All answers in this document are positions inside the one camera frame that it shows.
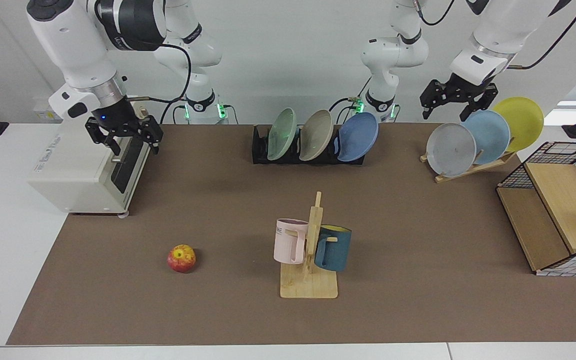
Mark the red yellow apple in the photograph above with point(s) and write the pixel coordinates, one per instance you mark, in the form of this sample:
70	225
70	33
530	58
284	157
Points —
181	258

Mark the light blue plate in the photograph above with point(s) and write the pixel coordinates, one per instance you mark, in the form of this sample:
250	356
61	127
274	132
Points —
490	135

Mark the grey plate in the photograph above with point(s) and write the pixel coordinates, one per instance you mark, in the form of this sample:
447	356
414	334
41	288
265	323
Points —
450	150

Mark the yellow plate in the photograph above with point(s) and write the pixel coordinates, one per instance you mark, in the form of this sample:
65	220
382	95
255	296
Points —
523	120

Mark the wooden plate rack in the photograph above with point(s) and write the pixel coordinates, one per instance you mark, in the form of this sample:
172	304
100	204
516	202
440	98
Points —
468	170

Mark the black dish rack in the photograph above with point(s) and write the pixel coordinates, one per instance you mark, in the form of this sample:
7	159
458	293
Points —
258	150

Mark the beige plate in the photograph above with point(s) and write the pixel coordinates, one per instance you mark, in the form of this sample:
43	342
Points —
316	135

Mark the green plate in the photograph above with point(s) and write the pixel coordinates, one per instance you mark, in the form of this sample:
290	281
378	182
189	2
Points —
282	134

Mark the pale toaster oven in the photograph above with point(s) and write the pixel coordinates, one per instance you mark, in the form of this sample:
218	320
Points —
68	170

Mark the teal cup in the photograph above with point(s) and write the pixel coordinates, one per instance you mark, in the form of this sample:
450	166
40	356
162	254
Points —
335	250

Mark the pink cup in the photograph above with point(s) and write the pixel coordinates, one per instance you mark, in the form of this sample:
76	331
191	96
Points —
288	242

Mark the brown table cloth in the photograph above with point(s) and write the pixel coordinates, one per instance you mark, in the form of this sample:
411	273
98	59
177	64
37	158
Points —
168	310

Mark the wooden cup stand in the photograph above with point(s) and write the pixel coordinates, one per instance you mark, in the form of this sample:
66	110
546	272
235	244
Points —
310	285

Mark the white wall boxes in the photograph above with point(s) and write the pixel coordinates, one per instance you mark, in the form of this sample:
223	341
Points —
43	112

